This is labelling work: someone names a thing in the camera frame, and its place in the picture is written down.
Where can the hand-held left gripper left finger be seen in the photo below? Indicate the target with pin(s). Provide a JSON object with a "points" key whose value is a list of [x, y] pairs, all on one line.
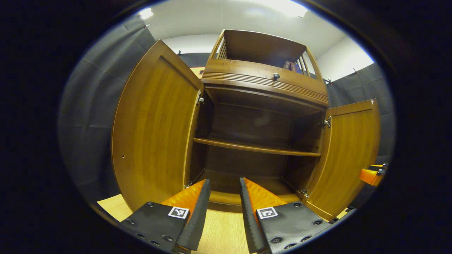
{"points": [[197, 225]]}

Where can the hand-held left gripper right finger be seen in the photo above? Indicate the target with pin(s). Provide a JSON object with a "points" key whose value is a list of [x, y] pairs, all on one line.
{"points": [[251, 229]]}

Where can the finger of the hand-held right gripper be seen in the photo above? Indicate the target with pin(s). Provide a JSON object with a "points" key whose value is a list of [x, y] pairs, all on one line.
{"points": [[381, 165], [370, 176]]}

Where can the wooden shoe cabinet door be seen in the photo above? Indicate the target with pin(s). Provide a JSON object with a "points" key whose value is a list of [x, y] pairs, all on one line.
{"points": [[349, 155], [152, 134]]}

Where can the blue book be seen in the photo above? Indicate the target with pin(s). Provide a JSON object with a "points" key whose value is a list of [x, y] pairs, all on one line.
{"points": [[297, 67]]}

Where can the dark red book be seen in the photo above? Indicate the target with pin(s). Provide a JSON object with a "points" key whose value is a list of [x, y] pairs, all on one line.
{"points": [[287, 65]]}

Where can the wooden drawer with black knob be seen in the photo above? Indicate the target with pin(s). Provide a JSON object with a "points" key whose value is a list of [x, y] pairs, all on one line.
{"points": [[247, 72]]}

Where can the ceiling light panel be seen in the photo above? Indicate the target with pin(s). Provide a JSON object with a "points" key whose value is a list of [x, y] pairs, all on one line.
{"points": [[286, 7], [146, 13]]}

